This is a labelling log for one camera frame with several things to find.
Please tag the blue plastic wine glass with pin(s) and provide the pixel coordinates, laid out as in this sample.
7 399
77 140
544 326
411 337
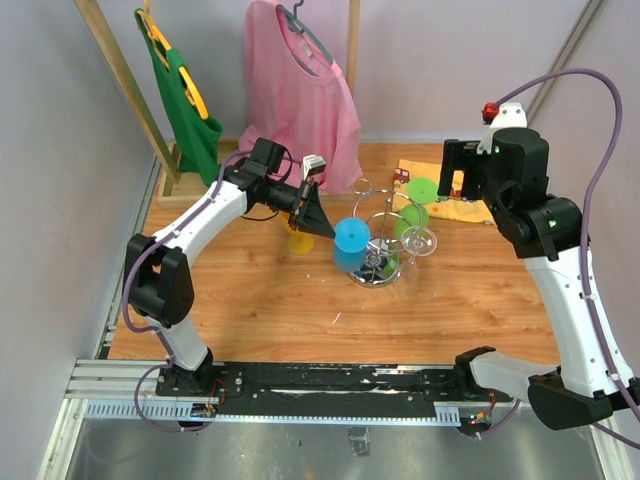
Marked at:
352 236

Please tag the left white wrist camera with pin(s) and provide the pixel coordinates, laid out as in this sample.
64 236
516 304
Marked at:
311 165

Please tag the grey clothes hanger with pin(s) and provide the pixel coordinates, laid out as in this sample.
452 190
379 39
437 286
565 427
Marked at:
300 44

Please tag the yellow clothes hanger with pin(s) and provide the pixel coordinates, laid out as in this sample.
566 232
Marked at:
160 47

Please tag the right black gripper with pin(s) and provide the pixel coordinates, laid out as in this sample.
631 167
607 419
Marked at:
460 155

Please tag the orange plastic wine glass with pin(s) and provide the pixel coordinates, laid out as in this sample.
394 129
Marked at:
298 243

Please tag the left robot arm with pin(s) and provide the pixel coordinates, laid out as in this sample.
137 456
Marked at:
157 276

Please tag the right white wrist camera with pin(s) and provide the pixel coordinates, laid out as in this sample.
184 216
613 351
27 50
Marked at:
500 116

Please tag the aluminium frame rail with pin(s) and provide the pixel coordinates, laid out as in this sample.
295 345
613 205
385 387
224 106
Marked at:
126 389

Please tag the pink t-shirt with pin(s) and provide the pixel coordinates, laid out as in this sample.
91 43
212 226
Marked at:
306 116

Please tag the yellow printed folded cloth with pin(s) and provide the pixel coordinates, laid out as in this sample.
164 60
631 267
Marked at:
451 207

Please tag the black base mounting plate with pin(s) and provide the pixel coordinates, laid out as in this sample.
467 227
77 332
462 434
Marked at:
322 390

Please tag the chrome wine glass rack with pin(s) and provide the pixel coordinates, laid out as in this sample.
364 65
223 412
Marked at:
386 260

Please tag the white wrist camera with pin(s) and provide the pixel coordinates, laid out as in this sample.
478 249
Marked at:
500 116
311 165

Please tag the wooden clothes rack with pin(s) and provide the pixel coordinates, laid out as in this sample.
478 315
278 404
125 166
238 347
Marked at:
173 189

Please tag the green plastic wine glass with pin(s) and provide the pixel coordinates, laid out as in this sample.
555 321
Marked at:
415 205

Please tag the green vest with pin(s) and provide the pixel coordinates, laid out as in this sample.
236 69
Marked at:
197 139

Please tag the clear wine glass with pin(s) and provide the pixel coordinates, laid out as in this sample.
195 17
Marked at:
418 242

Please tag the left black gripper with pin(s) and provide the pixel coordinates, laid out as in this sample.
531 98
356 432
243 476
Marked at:
311 217

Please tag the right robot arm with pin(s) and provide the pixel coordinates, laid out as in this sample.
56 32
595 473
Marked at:
592 380

